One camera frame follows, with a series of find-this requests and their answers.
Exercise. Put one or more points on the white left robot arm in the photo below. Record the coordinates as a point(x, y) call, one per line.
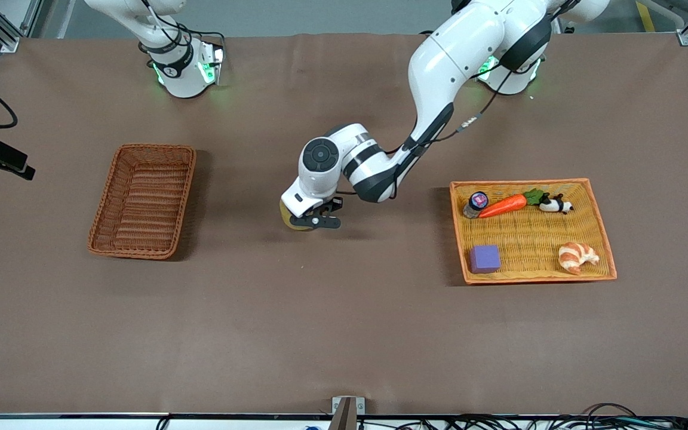
point(451, 60)

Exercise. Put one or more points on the brown deep wicker basket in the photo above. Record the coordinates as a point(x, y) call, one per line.
point(141, 203)

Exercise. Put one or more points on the metal camera pole bracket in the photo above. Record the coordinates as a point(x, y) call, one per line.
point(347, 412)

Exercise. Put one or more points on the toy croissant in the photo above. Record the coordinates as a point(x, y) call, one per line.
point(577, 257)

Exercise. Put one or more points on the black white panda toy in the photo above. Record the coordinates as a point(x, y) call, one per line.
point(553, 205)

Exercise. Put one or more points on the orange toy carrot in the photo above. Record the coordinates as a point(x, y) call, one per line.
point(505, 205)

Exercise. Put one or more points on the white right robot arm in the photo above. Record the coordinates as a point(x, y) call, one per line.
point(177, 71)

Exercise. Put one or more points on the brown table cover sheet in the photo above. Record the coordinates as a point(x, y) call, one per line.
point(320, 310)

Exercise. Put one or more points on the small jar with printed lid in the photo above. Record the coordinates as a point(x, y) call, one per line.
point(475, 203)

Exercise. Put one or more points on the purple cube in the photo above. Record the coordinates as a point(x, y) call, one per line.
point(485, 259)

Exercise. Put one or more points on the orange flat wicker basket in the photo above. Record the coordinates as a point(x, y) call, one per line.
point(529, 239)

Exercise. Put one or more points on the yellow tape roll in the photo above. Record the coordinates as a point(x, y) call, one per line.
point(287, 219)

